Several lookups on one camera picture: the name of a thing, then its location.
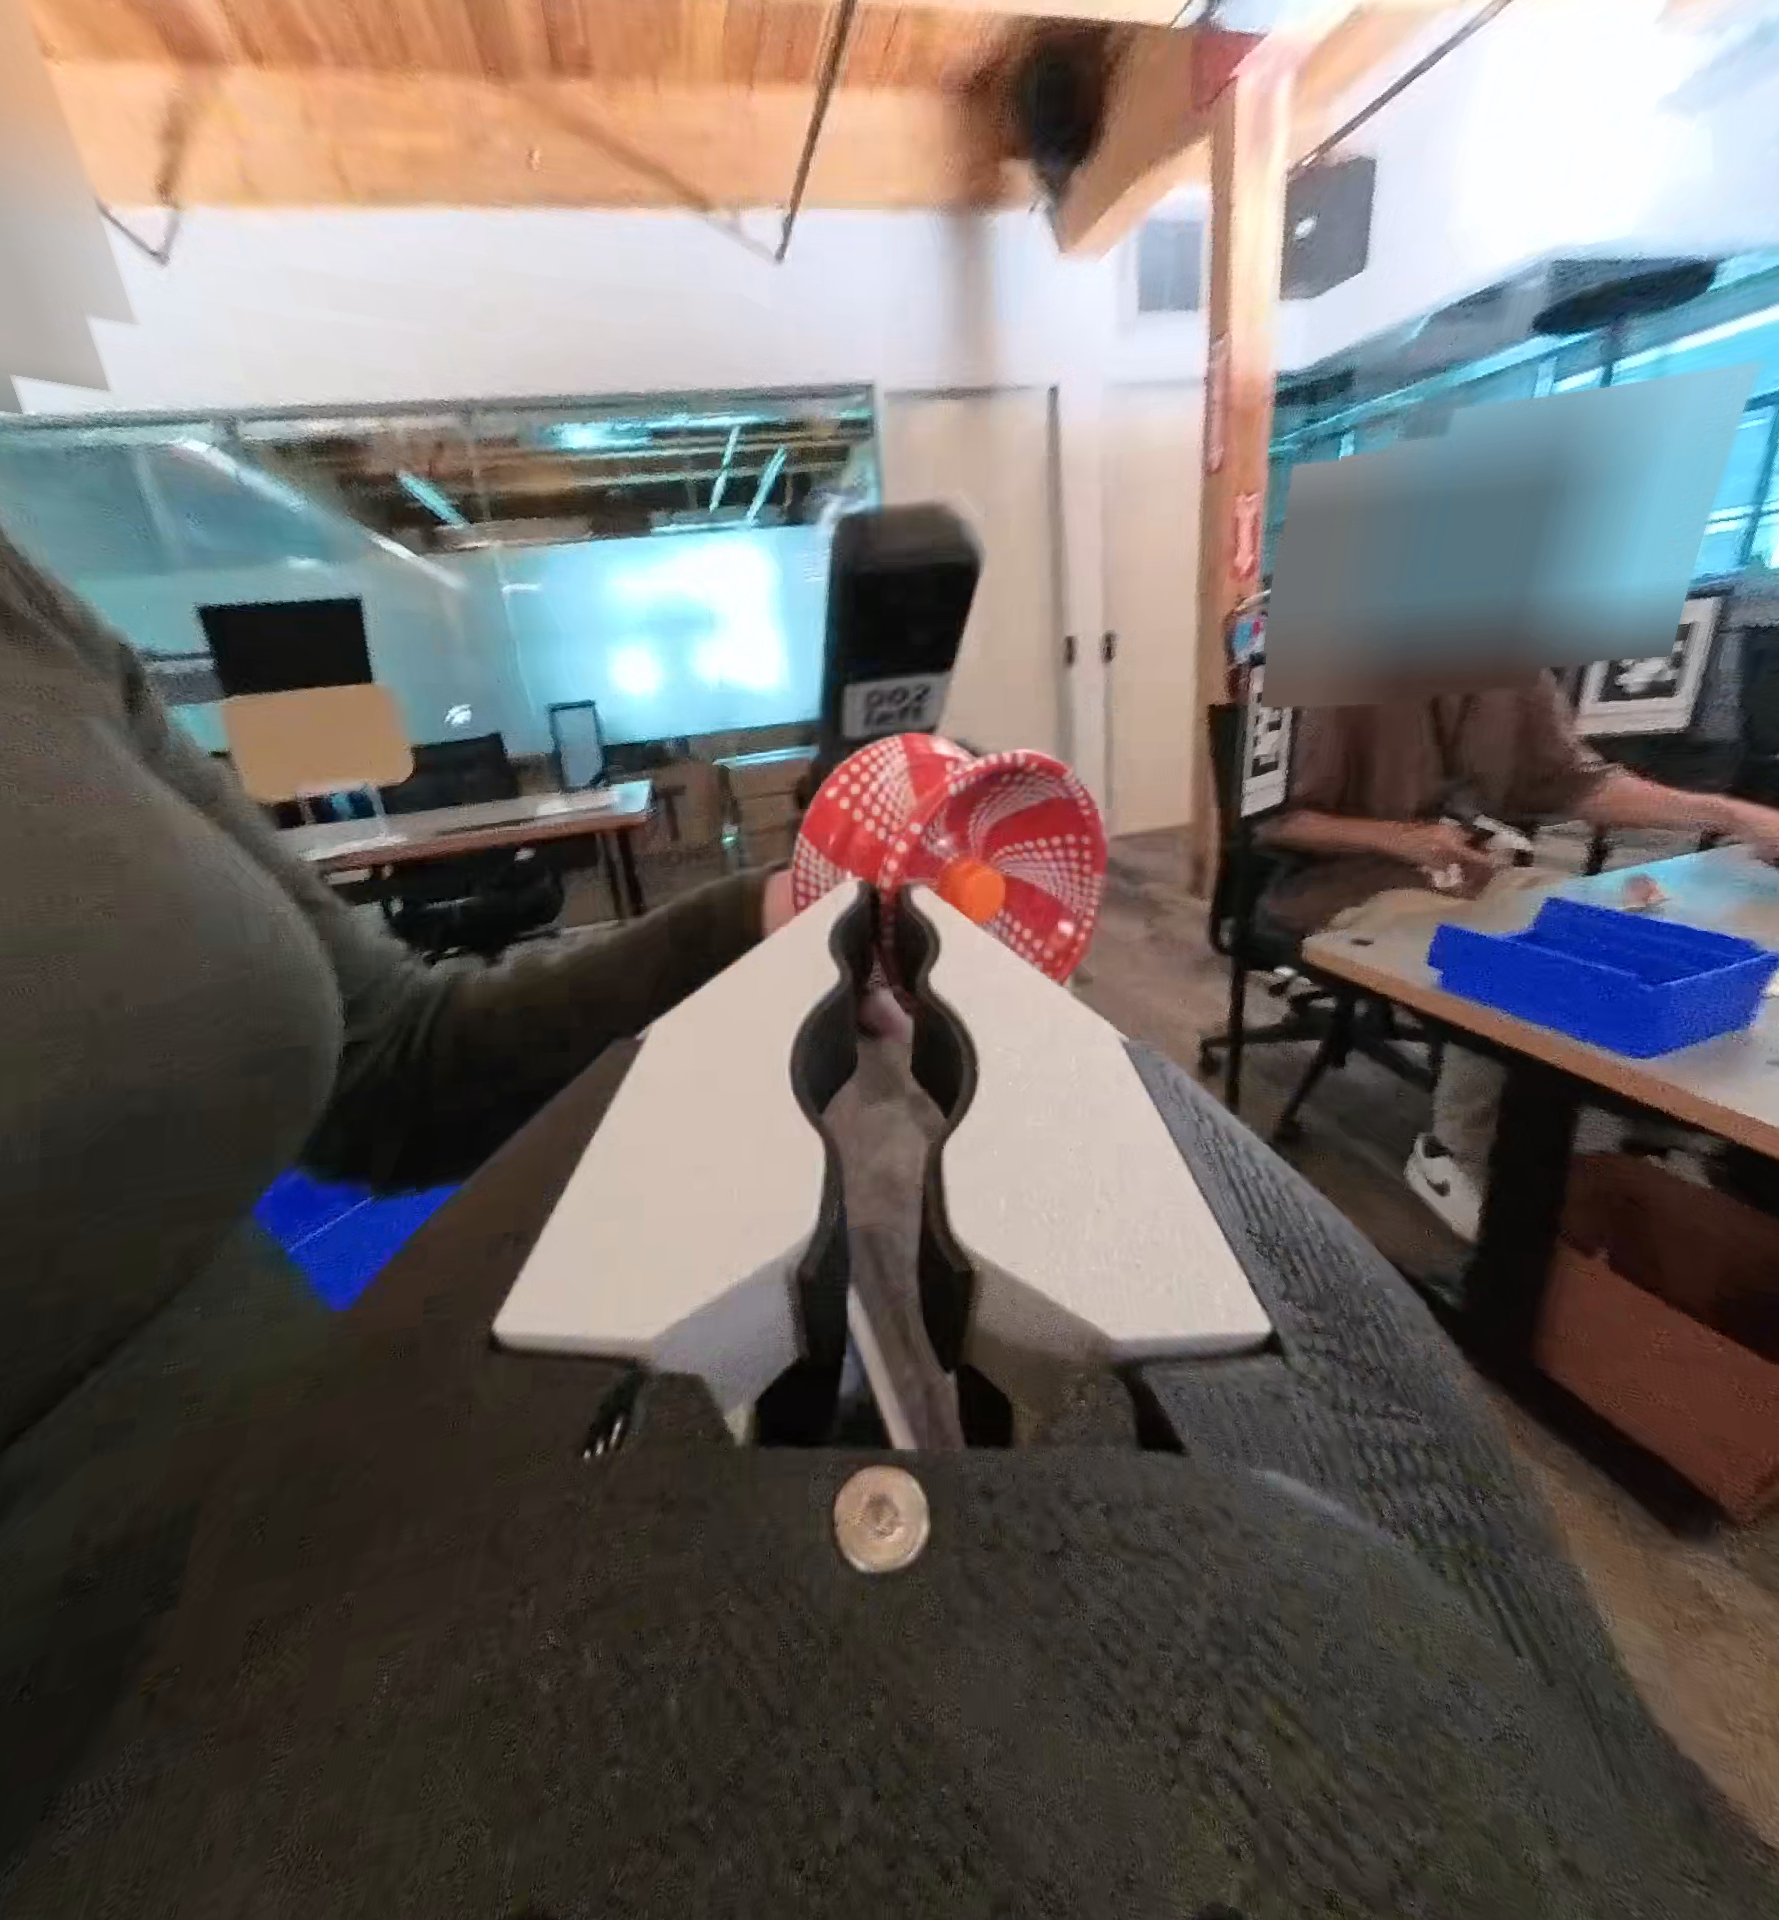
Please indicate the blue plastic bin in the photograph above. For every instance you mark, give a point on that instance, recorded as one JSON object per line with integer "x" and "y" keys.
{"x": 352, "y": 1230}

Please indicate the white door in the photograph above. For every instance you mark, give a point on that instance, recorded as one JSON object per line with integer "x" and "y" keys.
{"x": 975, "y": 570}
{"x": 1151, "y": 601}

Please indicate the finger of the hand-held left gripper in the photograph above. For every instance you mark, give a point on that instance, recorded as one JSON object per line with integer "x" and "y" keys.
{"x": 891, "y": 1230}

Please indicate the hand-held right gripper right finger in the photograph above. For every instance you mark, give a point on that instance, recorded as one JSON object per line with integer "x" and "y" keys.
{"x": 1100, "y": 1200}

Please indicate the black stool chair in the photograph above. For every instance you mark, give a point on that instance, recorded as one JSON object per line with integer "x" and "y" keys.
{"x": 1251, "y": 931}

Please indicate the small black monitor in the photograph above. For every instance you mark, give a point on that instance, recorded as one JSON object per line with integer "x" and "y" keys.
{"x": 578, "y": 742}

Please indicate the long wooden desk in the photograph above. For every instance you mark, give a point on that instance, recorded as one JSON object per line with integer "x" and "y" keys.
{"x": 501, "y": 816}

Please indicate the wooden post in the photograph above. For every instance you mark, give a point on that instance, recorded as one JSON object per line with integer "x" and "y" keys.
{"x": 1244, "y": 360}

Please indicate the black white marker sign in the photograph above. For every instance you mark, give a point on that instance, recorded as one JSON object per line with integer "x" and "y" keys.
{"x": 1646, "y": 666}
{"x": 1265, "y": 743}

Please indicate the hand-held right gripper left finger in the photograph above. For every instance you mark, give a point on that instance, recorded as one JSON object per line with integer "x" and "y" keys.
{"x": 682, "y": 1200}

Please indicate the red white yo-yo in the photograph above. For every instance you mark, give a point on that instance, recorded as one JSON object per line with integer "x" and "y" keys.
{"x": 1025, "y": 825}

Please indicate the grey work table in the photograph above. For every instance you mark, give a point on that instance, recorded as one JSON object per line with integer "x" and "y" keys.
{"x": 1700, "y": 1080}

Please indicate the person's left forearm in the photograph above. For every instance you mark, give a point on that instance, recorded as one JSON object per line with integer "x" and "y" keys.
{"x": 529, "y": 1020}

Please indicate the cardboard box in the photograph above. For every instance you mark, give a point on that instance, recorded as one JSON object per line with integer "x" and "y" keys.
{"x": 1700, "y": 1336}
{"x": 754, "y": 787}

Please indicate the large blue parts bin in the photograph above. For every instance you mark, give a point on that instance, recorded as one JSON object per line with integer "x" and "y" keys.
{"x": 1596, "y": 984}

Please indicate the black office chair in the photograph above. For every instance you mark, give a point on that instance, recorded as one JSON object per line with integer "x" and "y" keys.
{"x": 485, "y": 886}

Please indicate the tan chair back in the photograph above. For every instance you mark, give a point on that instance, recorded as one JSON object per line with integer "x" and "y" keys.
{"x": 320, "y": 743}

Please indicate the black wall speaker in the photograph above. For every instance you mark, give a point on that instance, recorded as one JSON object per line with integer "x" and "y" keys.
{"x": 1328, "y": 226}

